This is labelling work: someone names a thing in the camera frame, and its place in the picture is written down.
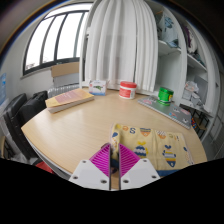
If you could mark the white jar with red lid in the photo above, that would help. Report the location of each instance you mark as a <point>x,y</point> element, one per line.
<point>127,91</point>

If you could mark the small white printed box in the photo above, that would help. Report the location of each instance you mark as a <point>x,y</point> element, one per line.
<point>97,88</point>

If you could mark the yellow fish-print towel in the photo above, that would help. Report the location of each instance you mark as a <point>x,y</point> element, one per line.
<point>153,146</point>

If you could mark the white ribbed radiator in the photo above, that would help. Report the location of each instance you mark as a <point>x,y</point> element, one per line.
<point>61,90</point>

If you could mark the black-framed window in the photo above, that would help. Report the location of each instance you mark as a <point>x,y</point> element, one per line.
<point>53,40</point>

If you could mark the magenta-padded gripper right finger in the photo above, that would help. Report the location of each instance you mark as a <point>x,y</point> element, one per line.
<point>136,173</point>

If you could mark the wooden chair with black frame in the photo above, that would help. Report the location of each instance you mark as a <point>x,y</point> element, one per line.
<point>201,123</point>

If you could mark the white shelf unit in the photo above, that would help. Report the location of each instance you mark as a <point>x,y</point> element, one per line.
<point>168,71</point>

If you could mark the tan paperback book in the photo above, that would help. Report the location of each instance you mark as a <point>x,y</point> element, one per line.
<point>68,99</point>

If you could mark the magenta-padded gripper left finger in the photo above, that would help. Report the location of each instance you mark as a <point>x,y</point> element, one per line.
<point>91,175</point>

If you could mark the brown cardboard box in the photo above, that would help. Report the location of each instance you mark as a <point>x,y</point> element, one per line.
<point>65,75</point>

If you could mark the grey laptop with stickers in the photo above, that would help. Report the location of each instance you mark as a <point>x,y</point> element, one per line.
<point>170,111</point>

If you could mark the multicoloured patterned bag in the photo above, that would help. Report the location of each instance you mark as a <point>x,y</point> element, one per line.
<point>193,122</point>

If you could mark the green metal can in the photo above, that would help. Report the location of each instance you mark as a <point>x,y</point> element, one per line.
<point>165,96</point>

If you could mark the wide white curtain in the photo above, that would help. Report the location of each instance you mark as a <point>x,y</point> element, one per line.
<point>121,46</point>

